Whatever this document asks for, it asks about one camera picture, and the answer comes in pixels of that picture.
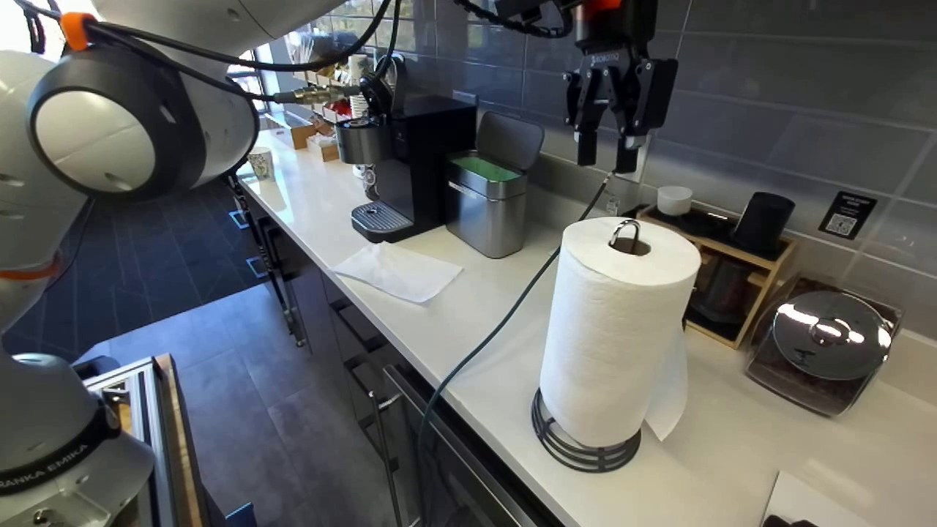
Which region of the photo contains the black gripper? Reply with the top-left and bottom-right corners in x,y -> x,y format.
566,0 -> 681,172

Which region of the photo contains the white paper towel roll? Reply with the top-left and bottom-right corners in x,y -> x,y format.
540,215 -> 700,448

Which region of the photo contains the torn paper towel sheet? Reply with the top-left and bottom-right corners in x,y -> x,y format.
335,242 -> 460,305

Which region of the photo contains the dark metal towel holder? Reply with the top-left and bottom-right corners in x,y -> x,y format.
534,218 -> 651,470

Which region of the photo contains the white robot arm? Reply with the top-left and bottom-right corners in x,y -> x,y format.
0,0 -> 347,527

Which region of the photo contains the white cup on organizer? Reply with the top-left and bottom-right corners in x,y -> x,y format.
657,186 -> 694,215

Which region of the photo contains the stainless steel bin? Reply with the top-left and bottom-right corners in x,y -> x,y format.
448,114 -> 544,259

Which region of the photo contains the wooden coffee accessory organizer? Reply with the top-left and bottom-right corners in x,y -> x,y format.
643,201 -> 798,349

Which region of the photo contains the black Keurig coffee maker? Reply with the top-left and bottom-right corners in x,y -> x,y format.
337,62 -> 477,242

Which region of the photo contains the small black wall sign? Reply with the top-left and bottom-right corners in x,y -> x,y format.
821,191 -> 877,240

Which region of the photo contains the dark green power cable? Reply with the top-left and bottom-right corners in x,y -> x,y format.
417,172 -> 612,461

